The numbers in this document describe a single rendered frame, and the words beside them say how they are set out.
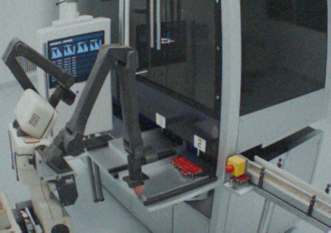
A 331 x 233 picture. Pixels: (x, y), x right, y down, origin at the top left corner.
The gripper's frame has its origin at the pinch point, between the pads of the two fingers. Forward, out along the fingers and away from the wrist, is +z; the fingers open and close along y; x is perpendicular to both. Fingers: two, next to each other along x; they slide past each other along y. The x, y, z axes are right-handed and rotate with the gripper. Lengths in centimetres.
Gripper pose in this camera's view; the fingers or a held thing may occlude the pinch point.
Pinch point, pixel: (137, 194)
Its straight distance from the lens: 170.0
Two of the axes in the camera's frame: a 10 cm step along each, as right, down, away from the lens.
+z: 0.2, 9.3, 3.6
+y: 8.3, -2.2, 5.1
